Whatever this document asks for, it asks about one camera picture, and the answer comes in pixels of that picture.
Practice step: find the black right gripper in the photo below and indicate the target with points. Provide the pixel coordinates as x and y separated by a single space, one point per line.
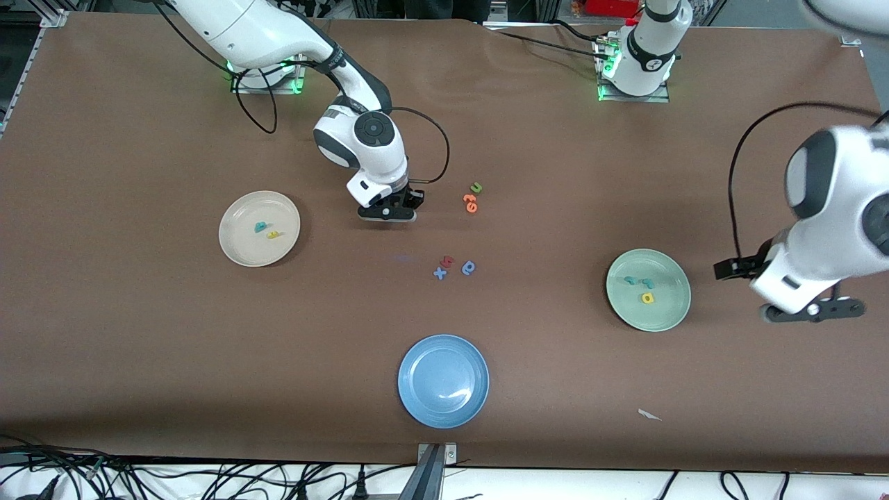
412 197

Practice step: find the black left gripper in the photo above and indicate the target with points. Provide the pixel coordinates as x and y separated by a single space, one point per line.
749 265

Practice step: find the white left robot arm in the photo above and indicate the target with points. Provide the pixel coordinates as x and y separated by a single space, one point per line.
833 229

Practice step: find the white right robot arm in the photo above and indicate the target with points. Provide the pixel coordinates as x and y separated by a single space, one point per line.
243 28

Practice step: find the light green plate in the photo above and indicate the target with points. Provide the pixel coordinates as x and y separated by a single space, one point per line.
660 316

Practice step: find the blue foam letter a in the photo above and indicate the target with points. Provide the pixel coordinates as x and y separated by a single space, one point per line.
472 269

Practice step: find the beige brown plate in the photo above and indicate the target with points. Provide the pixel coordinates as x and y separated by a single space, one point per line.
258 251

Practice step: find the white paper scrap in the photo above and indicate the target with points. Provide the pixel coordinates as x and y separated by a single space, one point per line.
648 414

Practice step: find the blue plate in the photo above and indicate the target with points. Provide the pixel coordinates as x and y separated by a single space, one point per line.
443 380

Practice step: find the red box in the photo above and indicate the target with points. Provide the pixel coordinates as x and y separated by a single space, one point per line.
611 7

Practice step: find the dark aluminium profile beam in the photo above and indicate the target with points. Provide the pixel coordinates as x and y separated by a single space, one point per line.
425 479

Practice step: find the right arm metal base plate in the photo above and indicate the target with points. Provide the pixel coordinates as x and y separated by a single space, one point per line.
300 76

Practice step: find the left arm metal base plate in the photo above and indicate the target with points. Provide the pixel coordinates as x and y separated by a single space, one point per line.
656 99

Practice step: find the silver corner bracket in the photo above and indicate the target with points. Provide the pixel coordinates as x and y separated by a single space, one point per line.
450 455

